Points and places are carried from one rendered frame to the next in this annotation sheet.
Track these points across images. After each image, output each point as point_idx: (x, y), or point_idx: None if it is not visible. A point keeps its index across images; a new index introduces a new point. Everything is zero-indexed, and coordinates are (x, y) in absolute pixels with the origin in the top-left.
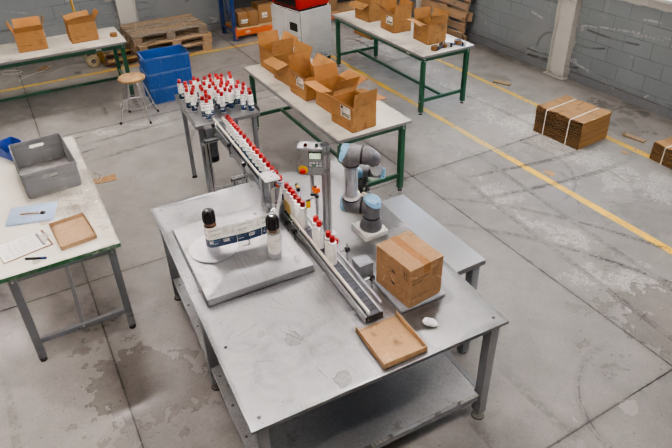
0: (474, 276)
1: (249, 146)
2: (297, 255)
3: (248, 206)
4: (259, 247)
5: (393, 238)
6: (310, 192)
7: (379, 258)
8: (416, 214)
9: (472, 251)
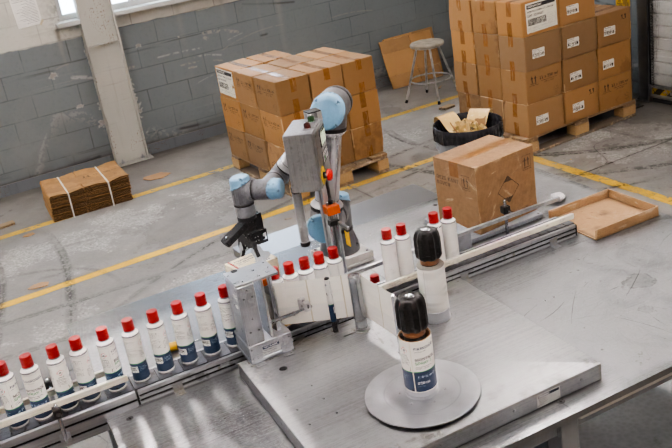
0: None
1: (32, 365)
2: None
3: (226, 403)
4: None
5: (456, 161)
6: (306, 240)
7: (482, 186)
8: (297, 231)
9: (395, 191)
